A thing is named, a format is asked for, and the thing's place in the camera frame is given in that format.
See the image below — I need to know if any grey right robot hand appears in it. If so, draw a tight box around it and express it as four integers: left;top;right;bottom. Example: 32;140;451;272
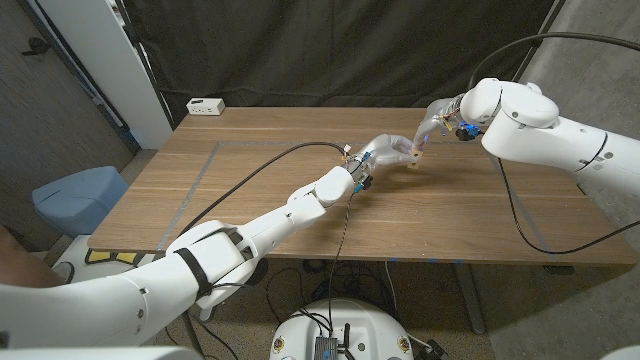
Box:
412;94;469;148

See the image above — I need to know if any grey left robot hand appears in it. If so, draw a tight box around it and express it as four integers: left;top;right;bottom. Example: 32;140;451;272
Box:
350;132;419;177

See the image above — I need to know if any black backdrop curtain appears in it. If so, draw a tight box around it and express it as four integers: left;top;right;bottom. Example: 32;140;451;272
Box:
121;0;557;125

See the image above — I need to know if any black backdrop stand pole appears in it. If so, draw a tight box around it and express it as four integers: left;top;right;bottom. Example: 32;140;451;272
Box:
512;0;569;86
113;0;177;132

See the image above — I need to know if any grey table leg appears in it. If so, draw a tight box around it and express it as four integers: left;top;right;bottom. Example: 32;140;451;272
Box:
451;262;488;336

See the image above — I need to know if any black round disc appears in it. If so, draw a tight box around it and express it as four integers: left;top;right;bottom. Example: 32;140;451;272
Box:
249;256;270;286

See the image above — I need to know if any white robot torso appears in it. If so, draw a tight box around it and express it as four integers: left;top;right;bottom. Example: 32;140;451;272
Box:
269;297;416;360

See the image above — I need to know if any white power strip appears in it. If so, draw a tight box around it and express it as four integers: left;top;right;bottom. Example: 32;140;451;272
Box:
185;97;227;117

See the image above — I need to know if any grey electronics box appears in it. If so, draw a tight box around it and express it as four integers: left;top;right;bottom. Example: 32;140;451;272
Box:
313;335;341;360

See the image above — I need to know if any yellow black striped base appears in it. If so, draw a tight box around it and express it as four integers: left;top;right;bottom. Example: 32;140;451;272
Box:
83;248;147;266

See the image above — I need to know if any blue padded stool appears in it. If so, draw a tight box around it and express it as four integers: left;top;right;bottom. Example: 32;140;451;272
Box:
31;165;131;239

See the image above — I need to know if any person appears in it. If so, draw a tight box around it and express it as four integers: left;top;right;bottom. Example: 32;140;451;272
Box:
0;227;77;291

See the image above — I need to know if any thin black hanging cable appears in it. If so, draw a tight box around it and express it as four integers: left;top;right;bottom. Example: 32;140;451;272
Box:
325;192;355;324
494;157;640;256

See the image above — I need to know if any black cable bundle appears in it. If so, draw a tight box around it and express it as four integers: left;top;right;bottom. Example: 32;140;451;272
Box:
263;258;397;324

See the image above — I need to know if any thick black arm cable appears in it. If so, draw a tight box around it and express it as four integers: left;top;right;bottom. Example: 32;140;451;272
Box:
177;141;350;236
466;31;640;92

